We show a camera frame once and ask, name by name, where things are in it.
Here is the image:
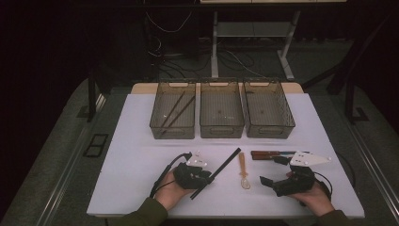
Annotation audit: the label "black metal stand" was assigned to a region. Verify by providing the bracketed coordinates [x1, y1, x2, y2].
[326, 12, 398, 125]
[87, 67, 107, 123]

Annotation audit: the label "translucent orange plastic spoon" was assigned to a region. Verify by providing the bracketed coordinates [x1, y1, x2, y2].
[238, 152, 252, 190]

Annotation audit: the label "brown wooden chopsticks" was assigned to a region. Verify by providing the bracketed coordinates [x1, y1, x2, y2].
[166, 95, 196, 129]

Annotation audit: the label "hand-held gripper cable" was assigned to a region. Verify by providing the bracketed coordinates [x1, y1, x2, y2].
[314, 152, 358, 203]
[149, 152, 193, 199]

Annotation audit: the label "black-handled metal spoon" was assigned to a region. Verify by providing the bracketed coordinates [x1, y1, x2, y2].
[189, 147, 243, 201]

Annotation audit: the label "metal floor rail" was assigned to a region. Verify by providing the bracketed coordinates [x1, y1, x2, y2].
[34, 92, 107, 226]
[346, 121, 399, 215]

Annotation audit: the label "grey metal desk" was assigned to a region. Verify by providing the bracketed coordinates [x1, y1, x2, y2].
[199, 0, 347, 82]

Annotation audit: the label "left hand-held gripper cable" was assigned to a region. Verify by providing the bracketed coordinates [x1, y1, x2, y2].
[149, 152, 193, 199]

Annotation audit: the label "person's left hand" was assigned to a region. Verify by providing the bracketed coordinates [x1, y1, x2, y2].
[154, 169, 196, 211]

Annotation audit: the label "person's right hand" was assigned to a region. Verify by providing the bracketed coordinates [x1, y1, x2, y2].
[288, 182, 335, 218]

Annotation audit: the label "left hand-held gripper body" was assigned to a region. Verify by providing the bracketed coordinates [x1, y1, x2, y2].
[173, 150, 209, 190]

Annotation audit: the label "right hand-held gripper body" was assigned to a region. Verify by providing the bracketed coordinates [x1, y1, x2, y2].
[272, 151, 332, 198]

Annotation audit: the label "tangle of floor cables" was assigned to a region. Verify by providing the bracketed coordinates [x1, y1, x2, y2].
[144, 10, 267, 79]

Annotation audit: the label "right hand-held gripper cable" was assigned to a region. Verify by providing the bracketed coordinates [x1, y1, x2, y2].
[314, 152, 358, 203]

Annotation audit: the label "brown transparent plastic bin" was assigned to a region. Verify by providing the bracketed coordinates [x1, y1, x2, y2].
[199, 78, 246, 139]
[243, 78, 296, 139]
[149, 79, 197, 140]

